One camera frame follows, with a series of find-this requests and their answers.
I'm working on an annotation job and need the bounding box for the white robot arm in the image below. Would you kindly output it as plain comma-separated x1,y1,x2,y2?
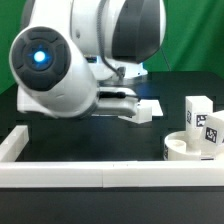
9,0,166,123

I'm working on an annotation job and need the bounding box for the white marker sheet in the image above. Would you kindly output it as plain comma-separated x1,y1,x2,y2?
138,99,163,117

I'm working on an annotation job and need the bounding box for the white U-shaped fence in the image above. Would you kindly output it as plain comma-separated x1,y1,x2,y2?
0,125,224,188

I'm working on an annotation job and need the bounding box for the white round stool seat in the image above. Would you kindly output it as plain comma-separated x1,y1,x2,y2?
163,131,224,161

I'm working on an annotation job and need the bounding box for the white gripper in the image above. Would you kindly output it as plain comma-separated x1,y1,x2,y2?
16,87,141,118

